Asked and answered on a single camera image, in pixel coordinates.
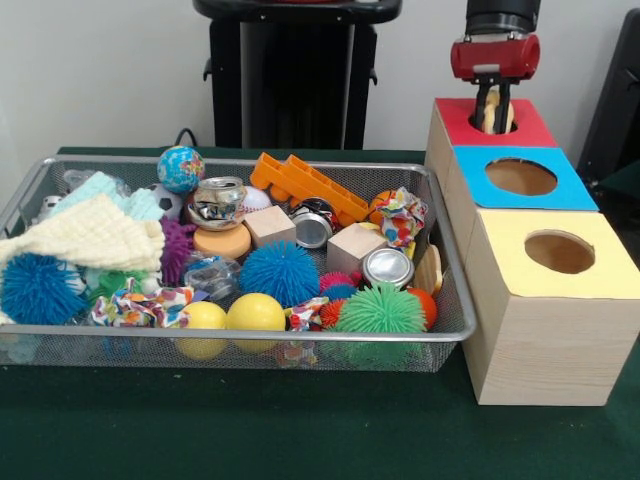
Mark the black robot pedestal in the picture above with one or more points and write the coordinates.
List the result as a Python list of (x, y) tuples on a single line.
[(280, 75)]

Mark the black chair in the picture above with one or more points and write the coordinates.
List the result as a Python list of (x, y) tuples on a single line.
[(620, 100)]

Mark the purple bumpy ball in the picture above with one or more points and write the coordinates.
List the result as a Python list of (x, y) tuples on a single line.
[(175, 247)]

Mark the small globe ball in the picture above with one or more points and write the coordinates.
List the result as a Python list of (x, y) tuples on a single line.
[(181, 169)]

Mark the pale yellow duck toy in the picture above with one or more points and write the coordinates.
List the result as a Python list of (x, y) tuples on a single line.
[(492, 112)]

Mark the colourful patterned cloth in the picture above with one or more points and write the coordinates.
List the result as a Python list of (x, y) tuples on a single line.
[(140, 307)]

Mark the light blue cloth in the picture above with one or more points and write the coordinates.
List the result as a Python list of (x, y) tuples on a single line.
[(100, 185)]

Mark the silver drink can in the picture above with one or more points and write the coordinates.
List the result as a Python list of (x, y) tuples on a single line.
[(387, 267)]

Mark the yellow ball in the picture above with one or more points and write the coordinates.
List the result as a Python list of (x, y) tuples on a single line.
[(256, 312)]

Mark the orange plastic block tray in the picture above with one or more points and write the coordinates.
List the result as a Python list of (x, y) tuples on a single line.
[(310, 187)]

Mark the clear mesh bin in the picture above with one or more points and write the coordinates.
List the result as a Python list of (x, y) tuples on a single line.
[(440, 345)]

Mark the dark green table cloth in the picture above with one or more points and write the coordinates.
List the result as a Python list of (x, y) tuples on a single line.
[(250, 430), (627, 182)]

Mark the green spiky toy with eyes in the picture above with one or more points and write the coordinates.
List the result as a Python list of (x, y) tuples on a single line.
[(115, 282)]

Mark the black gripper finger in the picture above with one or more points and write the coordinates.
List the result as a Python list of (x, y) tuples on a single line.
[(481, 107), (505, 107)]

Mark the wooden box with three holes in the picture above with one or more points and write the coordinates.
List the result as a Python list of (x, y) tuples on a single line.
[(545, 350)]

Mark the cream knitted cloth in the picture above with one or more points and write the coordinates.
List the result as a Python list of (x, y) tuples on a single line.
[(90, 235)]

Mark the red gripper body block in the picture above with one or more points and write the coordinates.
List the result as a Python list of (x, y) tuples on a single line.
[(505, 57)]

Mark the small soccer ball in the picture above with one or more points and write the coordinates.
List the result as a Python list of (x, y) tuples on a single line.
[(167, 200)]

